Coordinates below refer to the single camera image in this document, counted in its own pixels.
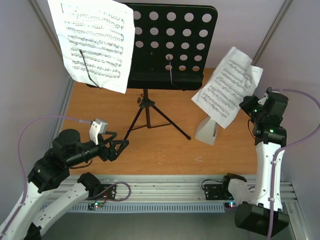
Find grey slotted cable duct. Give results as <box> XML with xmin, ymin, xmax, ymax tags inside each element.
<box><xmin>69</xmin><ymin>202</ymin><xmax>225</xmax><ymax>214</ymax></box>

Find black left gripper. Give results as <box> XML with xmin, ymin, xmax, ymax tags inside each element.
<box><xmin>67</xmin><ymin>130</ymin><xmax>130</xmax><ymax>167</ymax></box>

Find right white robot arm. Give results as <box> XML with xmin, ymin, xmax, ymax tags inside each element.
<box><xmin>220</xmin><ymin>88</ymin><xmax>290</xmax><ymax>238</ymax></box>

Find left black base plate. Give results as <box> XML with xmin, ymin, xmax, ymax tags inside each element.
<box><xmin>86</xmin><ymin>184</ymin><xmax>117</xmax><ymax>201</ymax></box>

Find aluminium frame rail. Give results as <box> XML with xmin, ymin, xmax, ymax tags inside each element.
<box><xmin>246</xmin><ymin>0</ymin><xmax>296</xmax><ymax>76</ymax></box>
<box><xmin>28</xmin><ymin>0</ymin><xmax>76</xmax><ymax>131</ymax></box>

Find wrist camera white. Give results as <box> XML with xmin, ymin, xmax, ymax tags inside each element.
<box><xmin>258</xmin><ymin>86</ymin><xmax>273</xmax><ymax>106</ymax></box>
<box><xmin>89</xmin><ymin>118</ymin><xmax>108</xmax><ymax>145</ymax></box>

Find black tripod music stand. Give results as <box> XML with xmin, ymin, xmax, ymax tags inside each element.
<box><xmin>78</xmin><ymin>2</ymin><xmax>219</xmax><ymax>141</ymax></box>

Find aluminium frame rail right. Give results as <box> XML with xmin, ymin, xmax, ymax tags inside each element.
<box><xmin>246</xmin><ymin>0</ymin><xmax>296</xmax><ymax>76</ymax></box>

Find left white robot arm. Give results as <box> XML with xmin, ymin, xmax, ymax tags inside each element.
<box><xmin>0</xmin><ymin>129</ymin><xmax>129</xmax><ymax>240</ymax></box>

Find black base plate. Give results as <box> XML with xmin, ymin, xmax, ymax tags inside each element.
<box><xmin>203</xmin><ymin>184</ymin><xmax>233</xmax><ymax>201</ymax></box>
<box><xmin>86</xmin><ymin>184</ymin><xmax>117</xmax><ymax>201</ymax></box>

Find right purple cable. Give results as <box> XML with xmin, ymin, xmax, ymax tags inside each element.
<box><xmin>247</xmin><ymin>87</ymin><xmax>320</xmax><ymax>240</ymax></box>

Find sheet music page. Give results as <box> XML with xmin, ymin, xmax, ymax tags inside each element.
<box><xmin>191</xmin><ymin>46</ymin><xmax>263</xmax><ymax>129</ymax></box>

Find aluminium front rail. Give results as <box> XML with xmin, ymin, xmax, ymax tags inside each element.
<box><xmin>44</xmin><ymin>174</ymin><xmax>298</xmax><ymax>203</ymax></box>

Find aluminium frame rail left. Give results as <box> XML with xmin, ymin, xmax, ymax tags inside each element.
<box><xmin>28</xmin><ymin>0</ymin><xmax>76</xmax><ymax>131</ymax></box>

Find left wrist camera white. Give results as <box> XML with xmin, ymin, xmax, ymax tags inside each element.
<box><xmin>89</xmin><ymin>118</ymin><xmax>108</xmax><ymax>145</ymax></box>

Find white metronome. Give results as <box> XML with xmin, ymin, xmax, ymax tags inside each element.
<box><xmin>195</xmin><ymin>116</ymin><xmax>217</xmax><ymax>146</ymax></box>

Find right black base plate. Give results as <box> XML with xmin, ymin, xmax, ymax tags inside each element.
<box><xmin>203</xmin><ymin>184</ymin><xmax>233</xmax><ymax>201</ymax></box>

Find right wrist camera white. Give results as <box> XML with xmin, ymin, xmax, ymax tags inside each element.
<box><xmin>258</xmin><ymin>86</ymin><xmax>273</xmax><ymax>106</ymax></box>

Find white sheet paper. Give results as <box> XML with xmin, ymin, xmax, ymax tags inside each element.
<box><xmin>48</xmin><ymin>0</ymin><xmax>135</xmax><ymax>94</ymax></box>

